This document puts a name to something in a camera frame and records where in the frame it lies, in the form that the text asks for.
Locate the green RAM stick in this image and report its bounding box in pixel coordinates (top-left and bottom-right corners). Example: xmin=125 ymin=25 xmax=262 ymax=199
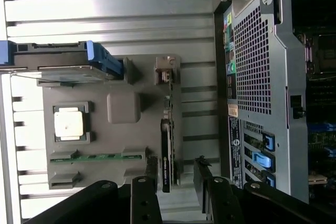
xmin=49 ymin=152 xmax=145 ymax=163

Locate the grey plastic parts rack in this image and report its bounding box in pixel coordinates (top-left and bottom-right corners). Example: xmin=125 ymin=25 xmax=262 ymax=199
xmin=36 ymin=54 xmax=182 ymax=190

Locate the silver CPU chip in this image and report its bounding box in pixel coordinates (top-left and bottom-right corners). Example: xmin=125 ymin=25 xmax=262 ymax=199
xmin=54 ymin=107 xmax=84 ymax=141

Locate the black and grey PC case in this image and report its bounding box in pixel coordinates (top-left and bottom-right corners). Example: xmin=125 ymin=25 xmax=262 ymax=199
xmin=214 ymin=0 xmax=336 ymax=205

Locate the hard disk in blue carrier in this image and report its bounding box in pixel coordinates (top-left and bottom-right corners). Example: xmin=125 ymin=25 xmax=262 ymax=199
xmin=0 ymin=39 xmax=124 ymax=82

